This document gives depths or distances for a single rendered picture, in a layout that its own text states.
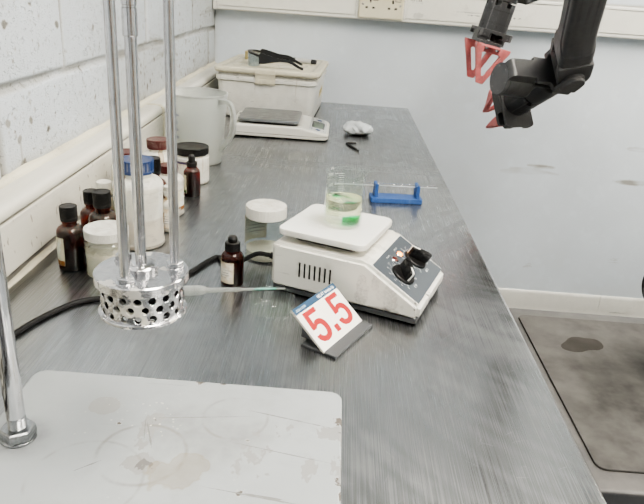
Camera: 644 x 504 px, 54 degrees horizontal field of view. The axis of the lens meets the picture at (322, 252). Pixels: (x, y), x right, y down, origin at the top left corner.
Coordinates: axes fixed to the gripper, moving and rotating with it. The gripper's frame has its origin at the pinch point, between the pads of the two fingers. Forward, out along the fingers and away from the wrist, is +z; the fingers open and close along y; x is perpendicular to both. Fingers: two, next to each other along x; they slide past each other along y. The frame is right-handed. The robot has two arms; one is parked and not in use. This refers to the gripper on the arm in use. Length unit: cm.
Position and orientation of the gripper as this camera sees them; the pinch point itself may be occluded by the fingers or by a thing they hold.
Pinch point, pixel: (488, 118)
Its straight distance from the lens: 141.0
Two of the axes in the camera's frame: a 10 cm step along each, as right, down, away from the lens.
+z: -3.4, 1.6, 9.3
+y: 1.5, 9.8, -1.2
